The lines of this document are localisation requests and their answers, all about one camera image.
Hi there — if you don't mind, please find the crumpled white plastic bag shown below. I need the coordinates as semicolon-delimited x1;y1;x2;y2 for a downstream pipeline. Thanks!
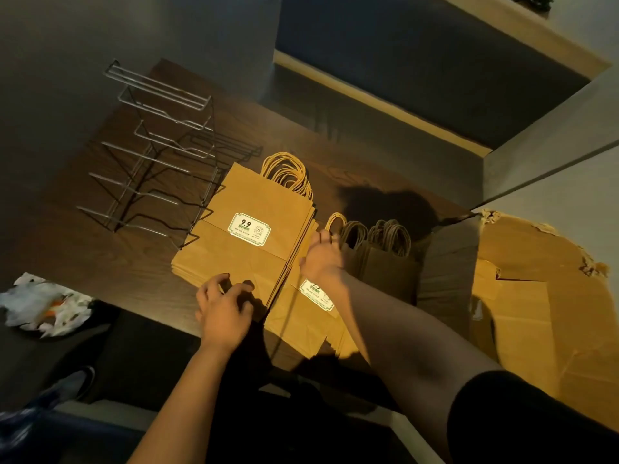
0;272;95;339

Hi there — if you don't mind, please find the person's left forearm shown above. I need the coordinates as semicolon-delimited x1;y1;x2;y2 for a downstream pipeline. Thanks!
128;342;245;464

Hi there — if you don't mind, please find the light wooden ledge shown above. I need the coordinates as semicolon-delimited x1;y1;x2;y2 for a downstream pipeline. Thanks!
273;0;613;158

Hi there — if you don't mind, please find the dark shoe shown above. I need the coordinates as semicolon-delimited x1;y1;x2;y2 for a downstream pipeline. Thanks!
0;365;96;433

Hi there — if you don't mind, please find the person's right hand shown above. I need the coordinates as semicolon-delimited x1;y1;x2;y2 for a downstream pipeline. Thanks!
299;230;345;286

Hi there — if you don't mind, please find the dark green plant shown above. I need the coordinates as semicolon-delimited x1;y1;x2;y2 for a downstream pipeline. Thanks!
503;0;555;13

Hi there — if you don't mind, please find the bundle of upright paper bags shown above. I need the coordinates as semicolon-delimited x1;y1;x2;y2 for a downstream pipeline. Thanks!
339;219;422;306

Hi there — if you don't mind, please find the torn cardboard box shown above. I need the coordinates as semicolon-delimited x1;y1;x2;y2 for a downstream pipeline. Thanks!
416;209;619;433

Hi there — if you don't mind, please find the person's right forearm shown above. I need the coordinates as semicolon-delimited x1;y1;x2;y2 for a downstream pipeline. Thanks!
333;272;505;464

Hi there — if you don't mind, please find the person's left hand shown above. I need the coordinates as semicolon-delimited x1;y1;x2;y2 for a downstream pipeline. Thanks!
195;273;255;353

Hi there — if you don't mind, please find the black sleeve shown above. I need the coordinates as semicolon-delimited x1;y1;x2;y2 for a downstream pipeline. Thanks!
446;370;619;464

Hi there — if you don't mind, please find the silver wire rack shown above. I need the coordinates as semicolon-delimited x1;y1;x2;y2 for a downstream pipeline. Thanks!
76;60;265;251

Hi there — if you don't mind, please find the brown labelled paper bag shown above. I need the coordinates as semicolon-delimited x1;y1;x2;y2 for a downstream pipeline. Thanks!
263;212;369;361

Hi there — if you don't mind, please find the stack of brown paper bags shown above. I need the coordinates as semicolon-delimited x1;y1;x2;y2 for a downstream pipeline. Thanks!
171;152;320;311

